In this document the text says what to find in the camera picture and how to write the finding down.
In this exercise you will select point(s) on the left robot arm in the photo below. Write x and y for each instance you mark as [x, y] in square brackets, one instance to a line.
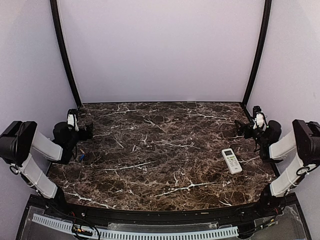
[20, 140]

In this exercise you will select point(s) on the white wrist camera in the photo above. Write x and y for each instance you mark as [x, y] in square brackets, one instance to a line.
[72, 119]
[258, 118]

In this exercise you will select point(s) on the black frame post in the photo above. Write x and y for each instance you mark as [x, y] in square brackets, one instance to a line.
[258, 52]
[63, 52]

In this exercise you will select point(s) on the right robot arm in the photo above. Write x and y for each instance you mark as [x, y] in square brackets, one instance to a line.
[302, 143]

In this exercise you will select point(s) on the black front rail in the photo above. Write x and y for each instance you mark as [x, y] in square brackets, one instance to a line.
[242, 214]

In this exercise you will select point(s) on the white remote control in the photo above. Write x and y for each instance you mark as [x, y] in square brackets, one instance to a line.
[231, 161]

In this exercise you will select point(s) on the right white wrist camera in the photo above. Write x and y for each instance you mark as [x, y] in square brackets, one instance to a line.
[258, 118]

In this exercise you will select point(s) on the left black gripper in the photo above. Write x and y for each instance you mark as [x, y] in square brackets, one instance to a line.
[84, 137]

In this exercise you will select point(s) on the left black frame post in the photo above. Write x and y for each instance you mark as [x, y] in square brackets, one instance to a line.
[63, 52]

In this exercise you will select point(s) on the white slotted cable duct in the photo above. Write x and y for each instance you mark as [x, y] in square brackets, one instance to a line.
[117, 231]

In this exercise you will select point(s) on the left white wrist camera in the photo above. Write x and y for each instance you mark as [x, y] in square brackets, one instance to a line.
[72, 119]

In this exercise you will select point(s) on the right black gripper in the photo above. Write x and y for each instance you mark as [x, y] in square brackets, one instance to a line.
[243, 126]

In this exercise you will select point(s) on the right black frame post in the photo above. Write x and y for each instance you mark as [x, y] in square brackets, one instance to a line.
[258, 52]

